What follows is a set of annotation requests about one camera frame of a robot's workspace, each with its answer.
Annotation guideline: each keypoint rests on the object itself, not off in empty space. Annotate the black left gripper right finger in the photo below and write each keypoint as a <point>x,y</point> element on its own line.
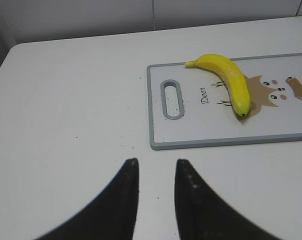
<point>201,214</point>

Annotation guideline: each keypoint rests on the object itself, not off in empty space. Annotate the yellow plastic banana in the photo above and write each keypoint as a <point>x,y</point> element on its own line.
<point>231,76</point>

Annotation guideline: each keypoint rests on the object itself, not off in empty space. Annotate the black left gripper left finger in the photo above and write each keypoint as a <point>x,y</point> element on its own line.
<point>111,215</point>

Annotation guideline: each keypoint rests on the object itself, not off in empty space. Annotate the white grey deer cutting board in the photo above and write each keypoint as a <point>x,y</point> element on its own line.
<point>190,107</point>

